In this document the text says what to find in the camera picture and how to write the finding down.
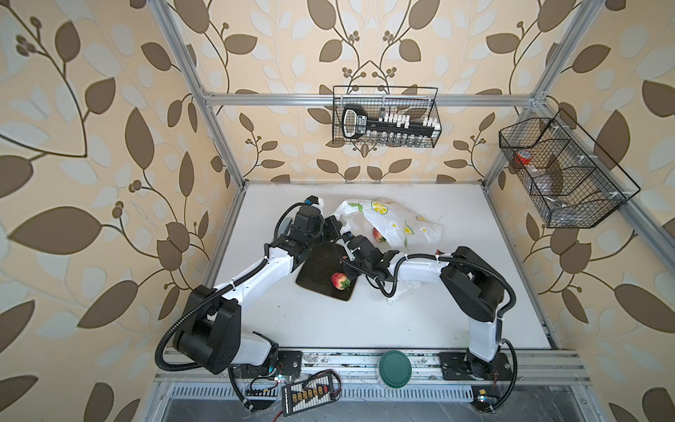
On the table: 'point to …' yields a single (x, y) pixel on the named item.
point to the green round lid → (395, 368)
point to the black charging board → (306, 394)
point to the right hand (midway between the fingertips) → (344, 265)
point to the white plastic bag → (392, 226)
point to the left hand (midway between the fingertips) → (346, 221)
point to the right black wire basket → (575, 184)
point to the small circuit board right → (482, 398)
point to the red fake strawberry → (340, 280)
